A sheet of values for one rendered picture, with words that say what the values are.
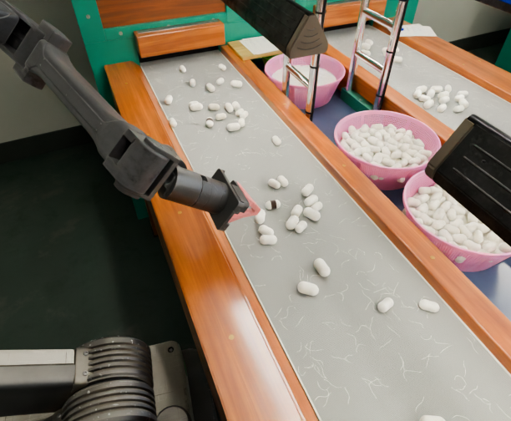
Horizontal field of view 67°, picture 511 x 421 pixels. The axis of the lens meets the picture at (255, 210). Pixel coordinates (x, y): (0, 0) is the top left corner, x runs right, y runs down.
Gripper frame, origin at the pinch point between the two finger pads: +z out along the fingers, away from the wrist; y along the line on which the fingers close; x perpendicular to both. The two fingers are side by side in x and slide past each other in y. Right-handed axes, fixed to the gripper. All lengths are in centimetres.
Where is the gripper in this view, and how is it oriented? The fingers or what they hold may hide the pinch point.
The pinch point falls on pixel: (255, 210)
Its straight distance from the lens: 73.5
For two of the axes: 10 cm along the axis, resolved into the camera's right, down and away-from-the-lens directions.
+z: 7.1, 2.4, 6.6
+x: -5.8, 7.2, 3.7
